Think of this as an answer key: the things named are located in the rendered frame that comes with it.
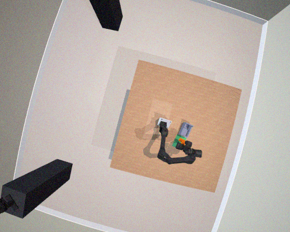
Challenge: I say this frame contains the orange l-shaped part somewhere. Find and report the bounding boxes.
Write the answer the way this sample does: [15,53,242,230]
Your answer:
[178,138,185,145]

